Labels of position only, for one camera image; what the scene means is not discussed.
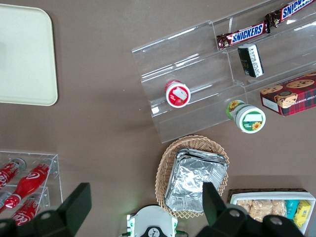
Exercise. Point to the clear acrylic bottle rack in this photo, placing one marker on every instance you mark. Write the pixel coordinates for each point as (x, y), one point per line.
(55, 168)

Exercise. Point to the red cola bottle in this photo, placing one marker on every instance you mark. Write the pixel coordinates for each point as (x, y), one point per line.
(23, 213)
(3, 196)
(6, 174)
(32, 176)

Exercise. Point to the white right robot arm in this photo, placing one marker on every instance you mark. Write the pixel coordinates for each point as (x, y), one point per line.
(153, 219)

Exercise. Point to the aluminium foil tray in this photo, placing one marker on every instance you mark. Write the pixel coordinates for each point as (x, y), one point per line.
(197, 151)

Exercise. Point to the teal snack packet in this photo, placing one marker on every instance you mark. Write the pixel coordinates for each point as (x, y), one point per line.
(292, 207)

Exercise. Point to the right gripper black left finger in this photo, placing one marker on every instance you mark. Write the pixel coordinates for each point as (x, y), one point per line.
(79, 202)

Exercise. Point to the red lidded yogurt cup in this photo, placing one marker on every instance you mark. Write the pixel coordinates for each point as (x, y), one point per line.
(177, 95)

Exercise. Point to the light tan wicker basket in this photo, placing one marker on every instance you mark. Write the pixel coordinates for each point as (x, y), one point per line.
(168, 158)

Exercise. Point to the yellow snack packet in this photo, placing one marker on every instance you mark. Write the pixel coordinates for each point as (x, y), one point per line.
(303, 212)

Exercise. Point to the Snickers chocolate bar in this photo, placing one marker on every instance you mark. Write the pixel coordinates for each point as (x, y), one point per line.
(247, 34)
(291, 11)

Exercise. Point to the clear acrylic stepped shelf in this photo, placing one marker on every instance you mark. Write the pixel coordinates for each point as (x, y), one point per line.
(172, 47)

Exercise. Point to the small black box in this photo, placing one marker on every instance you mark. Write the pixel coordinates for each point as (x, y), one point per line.
(250, 61)

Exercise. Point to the cream plastic tray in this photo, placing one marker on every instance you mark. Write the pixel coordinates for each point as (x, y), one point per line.
(24, 61)

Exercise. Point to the rice cracker pack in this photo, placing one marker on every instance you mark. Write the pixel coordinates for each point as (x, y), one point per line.
(279, 208)
(261, 209)
(244, 206)

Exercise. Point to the red tartan cookie box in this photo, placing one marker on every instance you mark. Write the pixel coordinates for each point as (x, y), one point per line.
(293, 96)

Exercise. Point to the white rectangular snack tray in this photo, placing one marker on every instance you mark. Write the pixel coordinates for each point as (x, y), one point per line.
(271, 196)

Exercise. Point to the green sunflower yogurt cup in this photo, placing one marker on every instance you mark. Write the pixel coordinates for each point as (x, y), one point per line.
(250, 119)

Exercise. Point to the silver foil packets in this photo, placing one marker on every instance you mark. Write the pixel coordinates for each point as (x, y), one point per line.
(190, 177)

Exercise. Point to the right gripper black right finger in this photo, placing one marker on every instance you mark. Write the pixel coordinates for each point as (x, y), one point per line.
(212, 202)

